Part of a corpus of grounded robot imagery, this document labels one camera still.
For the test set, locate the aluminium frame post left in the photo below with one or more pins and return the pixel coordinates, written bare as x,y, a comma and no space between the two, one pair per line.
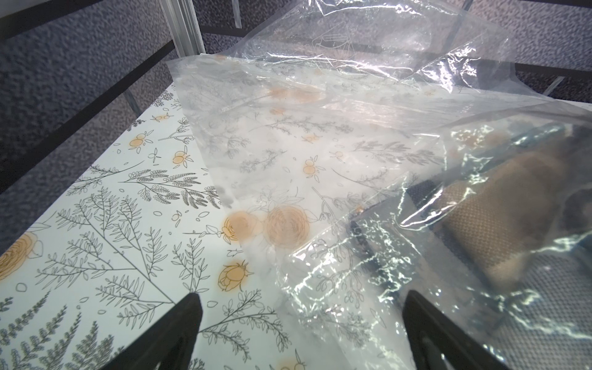
184,27

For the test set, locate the clear plastic vacuum bag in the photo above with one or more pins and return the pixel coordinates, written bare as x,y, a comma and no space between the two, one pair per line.
331,131

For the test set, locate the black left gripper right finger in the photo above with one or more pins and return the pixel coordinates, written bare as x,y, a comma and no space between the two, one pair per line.
436,341

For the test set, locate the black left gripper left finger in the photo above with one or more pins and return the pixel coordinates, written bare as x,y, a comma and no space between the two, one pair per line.
168,344

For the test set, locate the brown plaid scarf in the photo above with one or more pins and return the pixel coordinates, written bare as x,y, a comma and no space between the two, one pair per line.
500,221

